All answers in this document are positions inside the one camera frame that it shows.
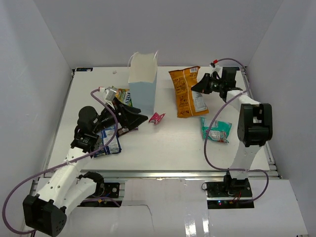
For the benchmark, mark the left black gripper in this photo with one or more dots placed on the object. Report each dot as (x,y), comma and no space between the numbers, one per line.
(130,120)

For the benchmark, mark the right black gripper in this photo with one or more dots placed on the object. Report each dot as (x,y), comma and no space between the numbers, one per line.
(202,87)

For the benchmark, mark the orange chips bag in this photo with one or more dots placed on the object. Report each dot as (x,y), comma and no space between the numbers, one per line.
(189,103)

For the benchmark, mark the teal mint candy bag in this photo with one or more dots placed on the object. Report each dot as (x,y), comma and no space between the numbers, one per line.
(219,131)

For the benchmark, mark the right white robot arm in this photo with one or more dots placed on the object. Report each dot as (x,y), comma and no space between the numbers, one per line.
(254,128)

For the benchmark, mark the yellow green candy bag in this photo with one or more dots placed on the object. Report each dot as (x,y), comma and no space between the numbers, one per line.
(123,95)

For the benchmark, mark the blue snack bag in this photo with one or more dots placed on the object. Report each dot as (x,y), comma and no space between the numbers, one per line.
(113,147)

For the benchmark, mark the light blue paper bag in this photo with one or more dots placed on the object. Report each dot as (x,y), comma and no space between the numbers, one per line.
(142,81)

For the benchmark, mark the brown chocolate bar wrapper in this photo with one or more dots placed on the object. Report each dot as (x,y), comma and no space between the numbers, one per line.
(121,130)

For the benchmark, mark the small red candy wrapper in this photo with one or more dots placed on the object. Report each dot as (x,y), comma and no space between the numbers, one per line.
(156,118)

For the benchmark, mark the left blue corner label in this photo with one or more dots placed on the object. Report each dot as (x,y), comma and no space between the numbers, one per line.
(84,69)

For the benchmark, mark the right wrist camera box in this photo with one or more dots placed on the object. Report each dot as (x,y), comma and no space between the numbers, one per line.
(215,67)

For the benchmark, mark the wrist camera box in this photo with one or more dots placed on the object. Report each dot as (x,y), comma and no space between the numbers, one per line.
(107,94)
(215,67)

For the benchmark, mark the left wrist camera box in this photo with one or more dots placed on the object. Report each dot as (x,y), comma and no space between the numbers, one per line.
(107,94)

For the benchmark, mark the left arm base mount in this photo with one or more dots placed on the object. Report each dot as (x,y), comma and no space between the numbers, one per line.
(109,190)

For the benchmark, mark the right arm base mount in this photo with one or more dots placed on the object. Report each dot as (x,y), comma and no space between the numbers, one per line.
(219,198)

